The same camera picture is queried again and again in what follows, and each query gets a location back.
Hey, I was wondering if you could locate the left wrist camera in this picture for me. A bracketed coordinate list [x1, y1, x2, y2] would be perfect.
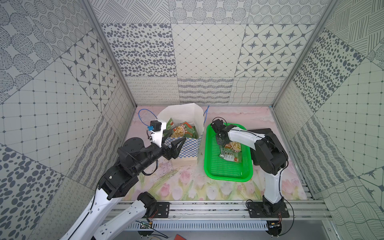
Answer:
[148, 120, 167, 148]

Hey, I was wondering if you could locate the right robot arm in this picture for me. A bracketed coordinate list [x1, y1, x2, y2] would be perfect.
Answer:
[211, 118, 289, 216]

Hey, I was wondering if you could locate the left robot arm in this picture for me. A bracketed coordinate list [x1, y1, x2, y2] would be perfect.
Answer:
[62, 132, 186, 240]

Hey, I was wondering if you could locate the yellow green condiment packet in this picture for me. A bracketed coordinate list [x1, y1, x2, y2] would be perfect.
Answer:
[166, 118, 175, 130]

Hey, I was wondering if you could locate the blue checkered paper bag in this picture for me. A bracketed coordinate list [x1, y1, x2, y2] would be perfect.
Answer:
[146, 103, 209, 167]

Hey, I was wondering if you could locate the green plastic basket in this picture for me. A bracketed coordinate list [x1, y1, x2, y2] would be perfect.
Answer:
[204, 126, 253, 183]

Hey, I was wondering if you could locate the mushroom soup packet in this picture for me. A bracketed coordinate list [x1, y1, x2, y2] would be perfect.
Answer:
[223, 142, 242, 153]

